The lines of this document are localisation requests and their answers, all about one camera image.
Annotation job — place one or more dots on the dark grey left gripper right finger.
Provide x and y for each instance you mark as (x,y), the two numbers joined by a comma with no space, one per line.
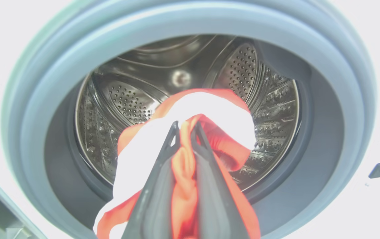
(215,202)

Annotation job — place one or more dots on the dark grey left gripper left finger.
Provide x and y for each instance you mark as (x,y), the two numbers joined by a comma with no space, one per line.
(155,202)

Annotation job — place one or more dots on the orange and white garment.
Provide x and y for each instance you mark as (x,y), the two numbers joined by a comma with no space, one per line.
(210,109)

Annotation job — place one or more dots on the white front-load washing machine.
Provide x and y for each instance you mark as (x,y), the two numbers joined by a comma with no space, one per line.
(326,99)

